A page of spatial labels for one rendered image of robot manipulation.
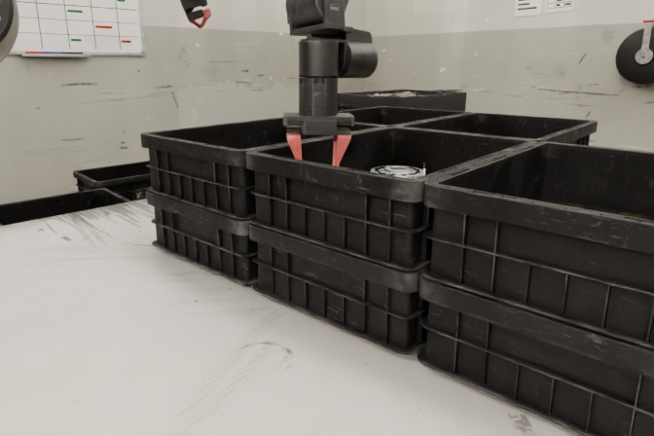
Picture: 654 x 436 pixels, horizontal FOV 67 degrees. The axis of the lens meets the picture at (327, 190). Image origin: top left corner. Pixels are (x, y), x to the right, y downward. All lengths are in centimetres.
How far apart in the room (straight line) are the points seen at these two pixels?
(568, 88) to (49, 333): 389
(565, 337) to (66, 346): 59
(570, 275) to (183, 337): 48
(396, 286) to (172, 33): 360
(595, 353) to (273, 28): 424
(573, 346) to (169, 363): 45
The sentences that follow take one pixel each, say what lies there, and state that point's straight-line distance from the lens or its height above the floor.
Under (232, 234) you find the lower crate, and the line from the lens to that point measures 81.
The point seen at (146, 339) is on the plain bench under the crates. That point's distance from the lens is 73.
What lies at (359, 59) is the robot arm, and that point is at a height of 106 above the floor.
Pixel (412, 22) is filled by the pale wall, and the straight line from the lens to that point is 497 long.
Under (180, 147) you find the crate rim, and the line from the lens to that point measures 87.
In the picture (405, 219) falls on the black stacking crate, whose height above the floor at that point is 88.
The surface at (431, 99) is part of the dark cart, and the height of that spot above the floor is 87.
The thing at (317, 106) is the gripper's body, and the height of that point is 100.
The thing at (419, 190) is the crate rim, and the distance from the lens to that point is 56.
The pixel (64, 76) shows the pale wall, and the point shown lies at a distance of 377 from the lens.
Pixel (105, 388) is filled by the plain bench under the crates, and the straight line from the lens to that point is 65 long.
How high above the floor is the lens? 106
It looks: 15 degrees down
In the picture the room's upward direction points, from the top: straight up
